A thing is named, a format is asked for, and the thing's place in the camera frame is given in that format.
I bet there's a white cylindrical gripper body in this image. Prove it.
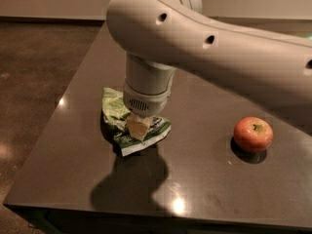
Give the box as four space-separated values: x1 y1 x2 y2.
123 54 176 117

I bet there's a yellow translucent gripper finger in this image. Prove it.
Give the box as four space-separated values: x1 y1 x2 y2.
126 112 153 141

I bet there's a red apple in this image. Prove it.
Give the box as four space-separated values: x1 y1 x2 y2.
233 117 274 153

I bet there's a green jalapeno chip bag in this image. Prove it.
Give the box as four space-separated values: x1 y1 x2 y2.
101 88 172 157

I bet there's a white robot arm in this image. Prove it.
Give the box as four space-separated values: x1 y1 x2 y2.
106 0 312 134

